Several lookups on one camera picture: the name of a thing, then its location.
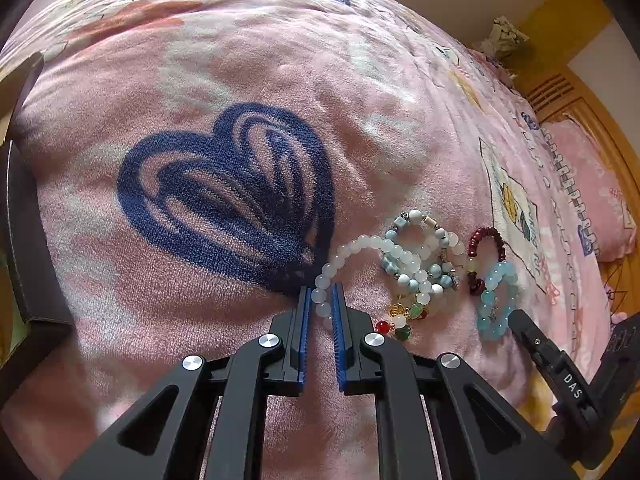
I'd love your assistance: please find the light blue beaded bracelet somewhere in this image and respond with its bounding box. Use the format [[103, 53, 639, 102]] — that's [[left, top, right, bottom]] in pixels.
[[474, 259, 522, 342]]

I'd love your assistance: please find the dark red beaded bracelet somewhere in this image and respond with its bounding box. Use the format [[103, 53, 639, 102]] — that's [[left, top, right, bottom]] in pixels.
[[466, 225, 508, 297]]

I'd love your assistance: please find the open cardboard jewelry box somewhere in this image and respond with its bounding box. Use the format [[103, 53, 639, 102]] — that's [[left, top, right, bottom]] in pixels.
[[1, 52, 74, 403]]

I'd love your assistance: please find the blue white beaded bracelet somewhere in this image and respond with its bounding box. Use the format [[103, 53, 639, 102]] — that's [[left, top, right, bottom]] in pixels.
[[380, 209, 461, 294]]

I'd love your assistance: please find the pink pillow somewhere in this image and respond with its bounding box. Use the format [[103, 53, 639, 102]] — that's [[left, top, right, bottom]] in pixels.
[[541, 114, 637, 262]]

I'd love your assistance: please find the wooden headboard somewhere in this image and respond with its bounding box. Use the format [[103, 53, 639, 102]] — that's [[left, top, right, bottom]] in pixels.
[[518, 68, 639, 315]]

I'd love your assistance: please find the multicolour charm bracelet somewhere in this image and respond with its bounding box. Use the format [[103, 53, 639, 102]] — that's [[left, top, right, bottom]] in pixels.
[[374, 299, 432, 344]]

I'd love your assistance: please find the pink patterned bed blanket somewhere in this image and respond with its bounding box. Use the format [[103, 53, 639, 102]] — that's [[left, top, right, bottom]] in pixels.
[[1, 0, 611, 479]]

